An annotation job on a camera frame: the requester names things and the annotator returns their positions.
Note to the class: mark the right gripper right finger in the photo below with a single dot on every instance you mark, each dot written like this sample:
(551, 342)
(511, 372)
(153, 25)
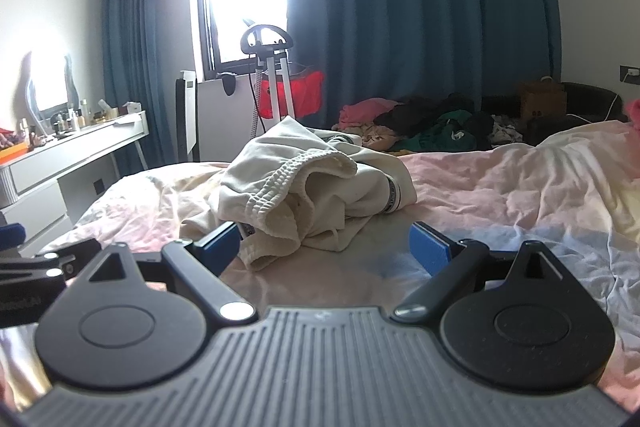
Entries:
(515, 320)

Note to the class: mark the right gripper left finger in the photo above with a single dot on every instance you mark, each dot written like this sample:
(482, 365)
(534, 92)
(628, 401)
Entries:
(132, 320)

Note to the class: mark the cream white sweatpants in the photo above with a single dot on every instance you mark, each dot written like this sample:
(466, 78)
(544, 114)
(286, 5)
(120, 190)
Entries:
(295, 188)

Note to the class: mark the pile of mixed clothes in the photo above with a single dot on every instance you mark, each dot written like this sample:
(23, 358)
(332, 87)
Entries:
(416, 124)

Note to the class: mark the white vanity desk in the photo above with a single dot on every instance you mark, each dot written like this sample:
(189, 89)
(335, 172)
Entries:
(48, 189)

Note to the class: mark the pastel pink quilt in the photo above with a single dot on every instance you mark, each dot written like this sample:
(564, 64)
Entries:
(578, 192)

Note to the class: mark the cosmetics on desk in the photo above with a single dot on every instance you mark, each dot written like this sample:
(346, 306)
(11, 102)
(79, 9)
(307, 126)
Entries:
(65, 120)

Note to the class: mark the vanity mirror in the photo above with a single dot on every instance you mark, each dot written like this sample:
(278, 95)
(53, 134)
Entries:
(45, 89)

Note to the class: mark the black sofa bench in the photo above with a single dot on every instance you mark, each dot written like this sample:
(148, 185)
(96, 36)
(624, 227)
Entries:
(585, 105)

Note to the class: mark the pink towel blanket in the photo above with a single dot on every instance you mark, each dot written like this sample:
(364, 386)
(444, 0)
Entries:
(633, 112)

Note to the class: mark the red garment on steamer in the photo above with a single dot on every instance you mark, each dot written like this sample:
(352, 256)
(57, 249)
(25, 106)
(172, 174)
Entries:
(306, 95)

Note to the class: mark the garment steamer stand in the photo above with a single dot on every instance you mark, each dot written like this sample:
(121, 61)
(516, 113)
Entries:
(268, 45)

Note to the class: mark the teal blue curtain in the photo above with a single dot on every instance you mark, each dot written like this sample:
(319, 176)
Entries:
(430, 48)

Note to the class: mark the left teal curtain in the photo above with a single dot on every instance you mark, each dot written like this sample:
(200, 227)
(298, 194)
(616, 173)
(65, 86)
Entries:
(146, 44)

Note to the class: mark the wall power outlet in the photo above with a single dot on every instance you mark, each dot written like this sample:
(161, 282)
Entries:
(629, 75)

